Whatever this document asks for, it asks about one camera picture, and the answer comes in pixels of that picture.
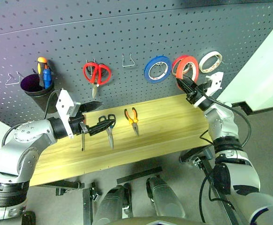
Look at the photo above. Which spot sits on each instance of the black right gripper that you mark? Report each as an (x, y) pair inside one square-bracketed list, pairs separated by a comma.
[(194, 92)]

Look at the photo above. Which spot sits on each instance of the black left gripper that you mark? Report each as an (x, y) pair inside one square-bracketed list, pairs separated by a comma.
[(78, 126)]

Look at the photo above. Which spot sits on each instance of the red tape roll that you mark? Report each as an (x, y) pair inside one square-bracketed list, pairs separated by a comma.
[(174, 66), (179, 70)]

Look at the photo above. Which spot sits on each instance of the orange and black pliers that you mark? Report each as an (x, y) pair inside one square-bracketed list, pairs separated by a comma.
[(134, 120)]

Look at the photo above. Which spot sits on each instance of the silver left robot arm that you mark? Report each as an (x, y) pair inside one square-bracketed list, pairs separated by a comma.
[(26, 133)]

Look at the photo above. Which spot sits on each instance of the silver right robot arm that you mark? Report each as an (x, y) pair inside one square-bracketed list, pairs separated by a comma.
[(223, 126)]

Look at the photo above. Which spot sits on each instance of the white tape roll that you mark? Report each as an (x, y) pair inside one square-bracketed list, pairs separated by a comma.
[(201, 64)]

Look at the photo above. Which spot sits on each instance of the blue tape roll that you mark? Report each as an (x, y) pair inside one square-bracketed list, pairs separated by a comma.
[(146, 70)]

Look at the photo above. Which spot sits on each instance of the dark grey perforated pegboard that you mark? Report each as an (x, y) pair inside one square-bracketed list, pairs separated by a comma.
[(150, 28)]

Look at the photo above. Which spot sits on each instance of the slim black screwdriver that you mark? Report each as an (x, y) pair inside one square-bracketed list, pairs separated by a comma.
[(83, 143)]

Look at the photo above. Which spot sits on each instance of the black cup holder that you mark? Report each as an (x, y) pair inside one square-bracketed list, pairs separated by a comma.
[(39, 100)]

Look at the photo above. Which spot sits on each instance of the black flat metal bar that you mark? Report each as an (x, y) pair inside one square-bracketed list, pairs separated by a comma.
[(138, 175)]

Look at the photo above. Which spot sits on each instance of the white board with black edge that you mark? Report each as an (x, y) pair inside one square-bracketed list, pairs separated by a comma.
[(262, 70)]

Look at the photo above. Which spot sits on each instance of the grey rounded shape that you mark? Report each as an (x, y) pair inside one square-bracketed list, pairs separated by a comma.
[(164, 199), (112, 204)]

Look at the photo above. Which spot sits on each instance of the black upright table leg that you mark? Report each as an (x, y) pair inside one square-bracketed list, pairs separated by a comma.
[(88, 206)]

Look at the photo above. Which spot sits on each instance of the grey robot torso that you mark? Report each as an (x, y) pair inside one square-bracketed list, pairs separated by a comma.
[(159, 221)]

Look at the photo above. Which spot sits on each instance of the black slanted table leg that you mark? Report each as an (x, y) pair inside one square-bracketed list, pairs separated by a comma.
[(230, 212)]

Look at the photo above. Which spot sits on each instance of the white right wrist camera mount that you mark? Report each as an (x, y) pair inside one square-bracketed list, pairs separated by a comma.
[(217, 82)]

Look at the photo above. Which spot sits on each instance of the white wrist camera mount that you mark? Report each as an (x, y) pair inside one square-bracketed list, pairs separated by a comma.
[(63, 103), (217, 82)]

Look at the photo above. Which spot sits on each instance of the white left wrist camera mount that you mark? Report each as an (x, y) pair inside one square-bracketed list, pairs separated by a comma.
[(63, 103)]

